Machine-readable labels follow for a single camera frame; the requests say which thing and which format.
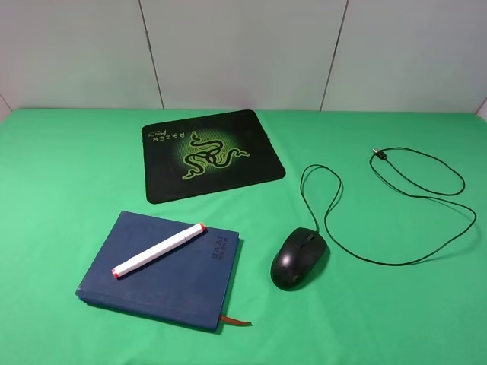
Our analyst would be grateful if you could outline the white marker pen red caps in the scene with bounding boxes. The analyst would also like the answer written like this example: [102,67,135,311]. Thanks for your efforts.
[111,223,206,279]

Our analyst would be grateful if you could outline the black green mouse pad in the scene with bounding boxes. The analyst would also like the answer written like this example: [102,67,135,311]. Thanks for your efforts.
[142,109,285,204]

